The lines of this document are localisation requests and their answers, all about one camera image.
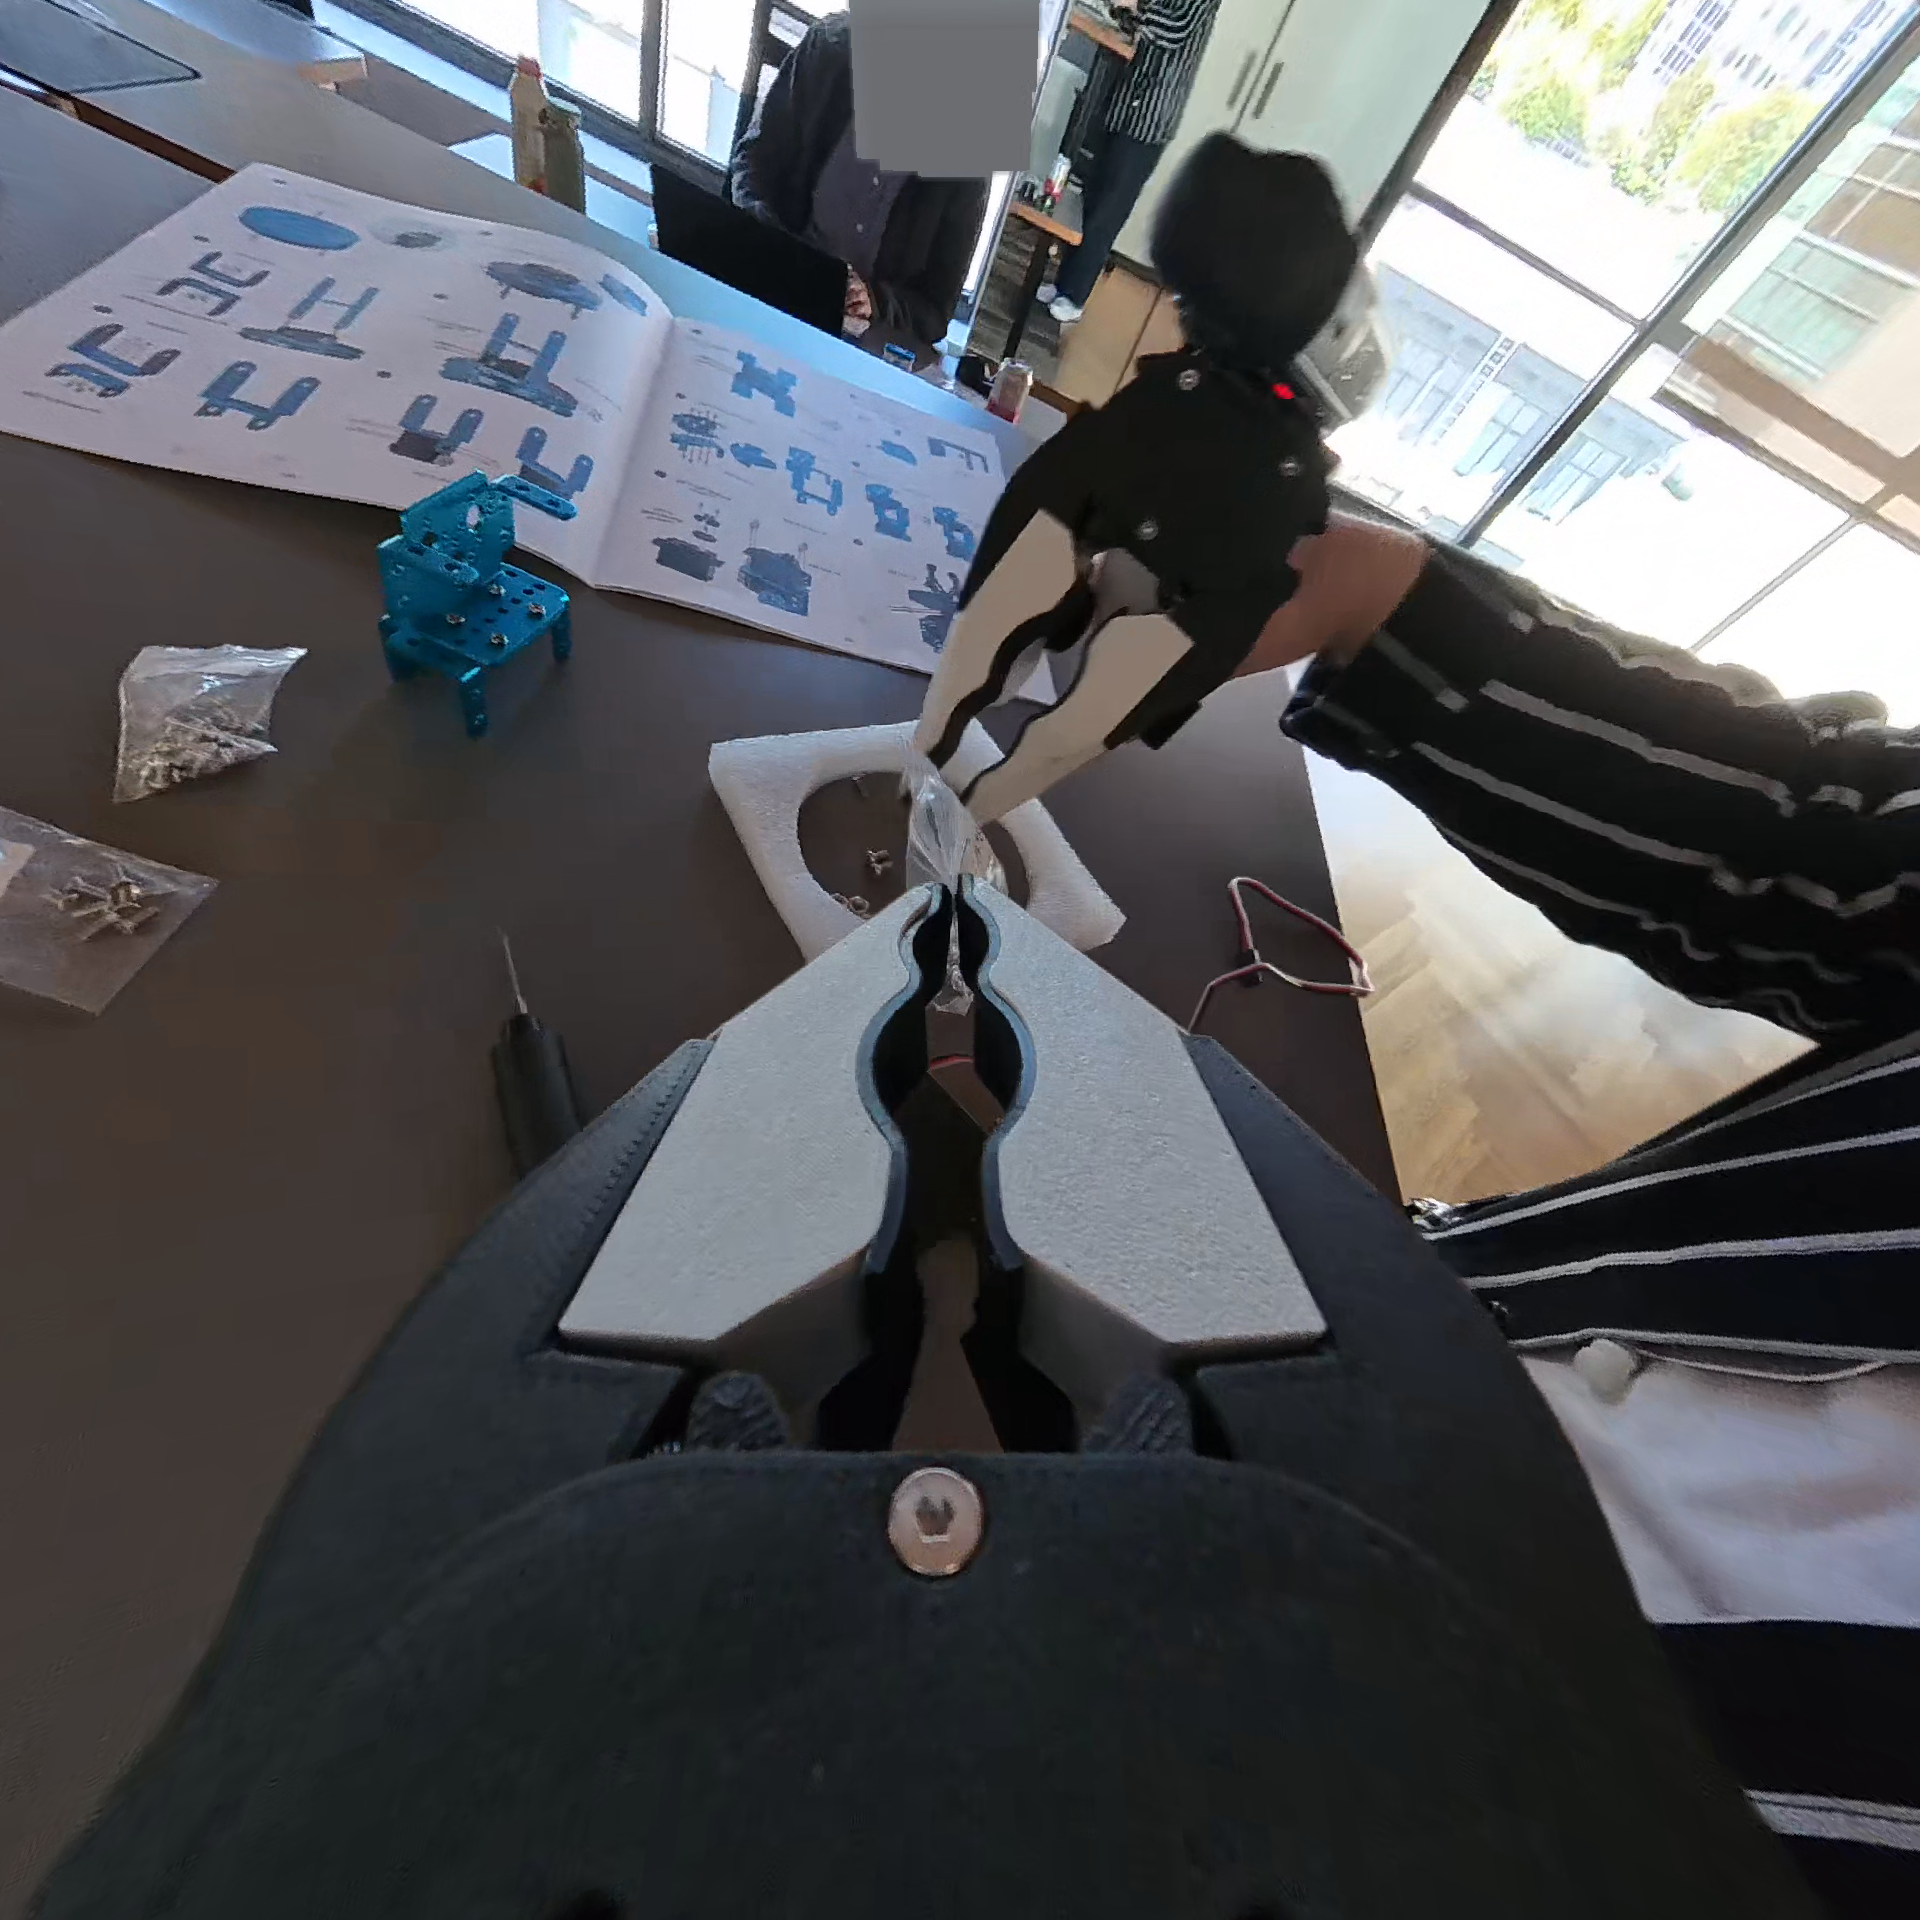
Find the black laptop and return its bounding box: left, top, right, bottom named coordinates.
left=648, top=164, right=851, bottom=342

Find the beige window blind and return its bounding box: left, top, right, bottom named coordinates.
left=1658, top=90, right=1920, bottom=505

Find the clear bag of short screws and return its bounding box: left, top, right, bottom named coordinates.
left=900, top=772, right=1010, bottom=1024

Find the person's right hand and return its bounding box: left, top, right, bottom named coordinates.
left=1240, top=515, right=1430, bottom=681

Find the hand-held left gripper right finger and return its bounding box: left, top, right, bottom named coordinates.
left=960, top=876, right=1331, bottom=1454

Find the wooden low cabinet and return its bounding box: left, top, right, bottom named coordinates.
left=1048, top=256, right=1191, bottom=417

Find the person's right forearm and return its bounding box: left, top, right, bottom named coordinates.
left=1282, top=539, right=1920, bottom=1051

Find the person's striped black shirt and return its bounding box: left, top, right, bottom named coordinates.
left=1411, top=1036, right=1920, bottom=1920

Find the black screwdriver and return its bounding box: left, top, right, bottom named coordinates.
left=492, top=931, right=584, bottom=1183

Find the blue metal bracket assembly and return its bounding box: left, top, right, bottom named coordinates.
left=374, top=468, right=578, bottom=740

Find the black servo with striped cable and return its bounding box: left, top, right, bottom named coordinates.
left=931, top=879, right=1376, bottom=1076

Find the open instruction booklet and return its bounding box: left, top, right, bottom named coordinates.
left=0, top=162, right=1058, bottom=706

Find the dark desk with wooden edge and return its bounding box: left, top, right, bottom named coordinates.
left=450, top=129, right=1052, bottom=441
left=0, top=90, right=1403, bottom=1920
left=90, top=0, right=370, bottom=92

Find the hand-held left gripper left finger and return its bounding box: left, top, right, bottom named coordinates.
left=557, top=883, right=942, bottom=1452

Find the white foam square with hole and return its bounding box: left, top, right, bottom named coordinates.
left=709, top=721, right=1127, bottom=966

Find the black desk cable grommet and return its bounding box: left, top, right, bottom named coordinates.
left=0, top=0, right=202, bottom=96

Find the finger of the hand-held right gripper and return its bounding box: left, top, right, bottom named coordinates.
left=960, top=599, right=1205, bottom=830
left=912, top=515, right=1096, bottom=784

